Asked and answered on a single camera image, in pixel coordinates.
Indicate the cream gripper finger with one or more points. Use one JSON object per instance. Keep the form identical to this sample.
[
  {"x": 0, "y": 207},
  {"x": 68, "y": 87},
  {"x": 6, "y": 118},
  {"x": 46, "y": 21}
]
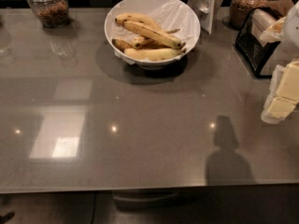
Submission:
[
  {"x": 288, "y": 87},
  {"x": 280, "y": 108}
]

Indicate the left glass jar with nuts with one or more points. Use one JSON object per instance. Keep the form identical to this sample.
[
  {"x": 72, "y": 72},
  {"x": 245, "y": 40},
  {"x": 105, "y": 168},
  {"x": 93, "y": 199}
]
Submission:
[{"x": 51, "y": 13}]

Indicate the small brown-tipped banana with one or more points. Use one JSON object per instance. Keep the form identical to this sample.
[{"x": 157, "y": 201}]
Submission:
[{"x": 121, "y": 44}]

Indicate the front pale yellow banana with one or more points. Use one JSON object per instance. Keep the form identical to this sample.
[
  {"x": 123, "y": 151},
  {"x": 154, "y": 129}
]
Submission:
[{"x": 154, "y": 55}]

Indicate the black wire napkin holder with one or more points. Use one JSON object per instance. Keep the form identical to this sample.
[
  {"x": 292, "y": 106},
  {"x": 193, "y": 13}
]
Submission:
[{"x": 250, "y": 47}]

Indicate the long diagonal yellow banana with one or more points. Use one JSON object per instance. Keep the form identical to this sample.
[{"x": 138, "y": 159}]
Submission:
[{"x": 134, "y": 29}]

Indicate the top yellow banana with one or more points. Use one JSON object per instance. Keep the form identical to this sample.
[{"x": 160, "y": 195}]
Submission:
[{"x": 137, "y": 19}]

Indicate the right glass jar with cereal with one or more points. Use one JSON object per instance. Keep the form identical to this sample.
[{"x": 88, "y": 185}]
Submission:
[{"x": 240, "y": 9}]

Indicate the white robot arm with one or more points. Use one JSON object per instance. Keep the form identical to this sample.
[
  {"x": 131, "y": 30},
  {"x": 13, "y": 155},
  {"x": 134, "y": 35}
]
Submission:
[{"x": 286, "y": 31}]

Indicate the middle short banana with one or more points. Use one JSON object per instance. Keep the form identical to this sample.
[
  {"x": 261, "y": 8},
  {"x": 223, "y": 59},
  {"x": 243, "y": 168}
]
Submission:
[{"x": 141, "y": 41}]

